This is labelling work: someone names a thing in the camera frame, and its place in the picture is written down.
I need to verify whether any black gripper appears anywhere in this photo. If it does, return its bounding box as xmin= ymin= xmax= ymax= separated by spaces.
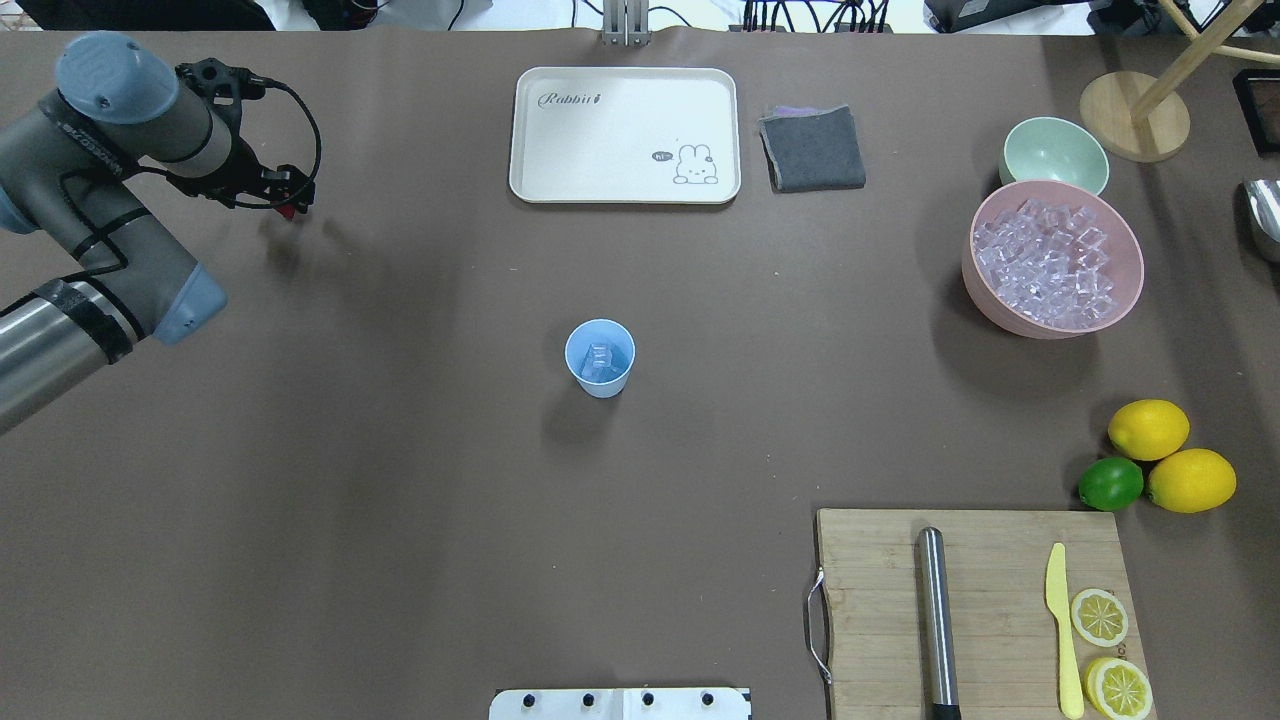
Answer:
xmin=165 ymin=140 xmax=315 ymax=211

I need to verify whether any light blue cup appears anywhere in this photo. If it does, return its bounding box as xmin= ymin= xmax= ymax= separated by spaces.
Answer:
xmin=564 ymin=318 xmax=636 ymax=398

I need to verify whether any pink bowl of ice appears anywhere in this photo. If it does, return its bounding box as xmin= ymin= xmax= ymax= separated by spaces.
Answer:
xmin=961 ymin=179 xmax=1146 ymax=340

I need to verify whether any steel ice scoop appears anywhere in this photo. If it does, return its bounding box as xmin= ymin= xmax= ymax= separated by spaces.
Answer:
xmin=1242 ymin=179 xmax=1279 ymax=266

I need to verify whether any cream rabbit tray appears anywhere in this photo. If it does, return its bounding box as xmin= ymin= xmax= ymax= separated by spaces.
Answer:
xmin=508 ymin=67 xmax=741 ymax=205

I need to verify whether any grey folded cloth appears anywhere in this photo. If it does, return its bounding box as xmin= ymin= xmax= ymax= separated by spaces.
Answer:
xmin=758 ymin=105 xmax=867 ymax=193

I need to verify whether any green empty bowl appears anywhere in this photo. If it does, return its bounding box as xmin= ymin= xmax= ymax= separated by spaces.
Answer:
xmin=998 ymin=117 xmax=1110 ymax=195

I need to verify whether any steel muddler black cap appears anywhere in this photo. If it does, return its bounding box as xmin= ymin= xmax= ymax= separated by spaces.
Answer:
xmin=916 ymin=527 xmax=963 ymax=719

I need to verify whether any wooden cutting board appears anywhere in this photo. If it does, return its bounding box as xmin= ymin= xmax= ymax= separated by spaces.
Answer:
xmin=815 ymin=509 xmax=1135 ymax=719

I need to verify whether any wooden glass stand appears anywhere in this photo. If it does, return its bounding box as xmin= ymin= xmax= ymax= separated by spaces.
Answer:
xmin=1079 ymin=1 xmax=1279 ymax=163

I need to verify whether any yellow plastic knife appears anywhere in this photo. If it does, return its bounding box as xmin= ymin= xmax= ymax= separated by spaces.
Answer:
xmin=1044 ymin=542 xmax=1085 ymax=719

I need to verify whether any green lime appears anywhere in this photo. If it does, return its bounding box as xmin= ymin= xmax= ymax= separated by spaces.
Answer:
xmin=1076 ymin=457 xmax=1146 ymax=512

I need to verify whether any yellow lemon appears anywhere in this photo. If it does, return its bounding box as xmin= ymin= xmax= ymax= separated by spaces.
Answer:
xmin=1107 ymin=398 xmax=1190 ymax=462
xmin=1147 ymin=448 xmax=1238 ymax=514

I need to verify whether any lemon slice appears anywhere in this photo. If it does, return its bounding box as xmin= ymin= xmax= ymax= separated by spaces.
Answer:
xmin=1084 ymin=659 xmax=1155 ymax=719
xmin=1069 ymin=588 xmax=1132 ymax=648

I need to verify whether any aluminium frame post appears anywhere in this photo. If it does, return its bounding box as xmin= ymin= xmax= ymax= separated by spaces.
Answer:
xmin=599 ymin=0 xmax=652 ymax=47

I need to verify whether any white pedestal column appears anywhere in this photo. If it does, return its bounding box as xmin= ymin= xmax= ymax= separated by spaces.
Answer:
xmin=488 ymin=685 xmax=753 ymax=719

